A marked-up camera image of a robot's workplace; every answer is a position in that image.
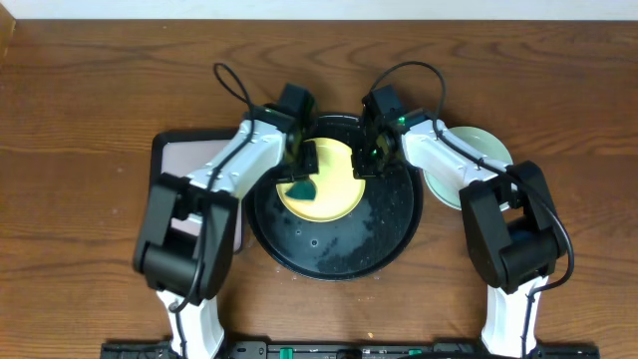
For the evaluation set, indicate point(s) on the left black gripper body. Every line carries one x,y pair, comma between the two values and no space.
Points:
307,165

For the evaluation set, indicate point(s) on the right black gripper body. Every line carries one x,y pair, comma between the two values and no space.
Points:
370,163

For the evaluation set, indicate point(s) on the green yellow sponge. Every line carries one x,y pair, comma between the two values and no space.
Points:
302,190

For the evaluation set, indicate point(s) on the yellow plate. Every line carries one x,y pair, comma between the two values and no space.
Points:
338,192

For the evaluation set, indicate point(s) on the light green plate front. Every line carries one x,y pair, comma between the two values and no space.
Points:
479,139

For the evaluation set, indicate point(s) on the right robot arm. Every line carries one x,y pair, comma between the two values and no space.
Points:
515,239

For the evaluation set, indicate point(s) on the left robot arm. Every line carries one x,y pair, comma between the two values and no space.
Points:
188,287

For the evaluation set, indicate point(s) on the round black tray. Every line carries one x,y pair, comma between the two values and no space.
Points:
363,241

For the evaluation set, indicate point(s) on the black rectangular sponge tray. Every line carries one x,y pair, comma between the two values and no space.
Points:
179,153

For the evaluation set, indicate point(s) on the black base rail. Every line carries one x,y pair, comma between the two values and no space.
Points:
262,350

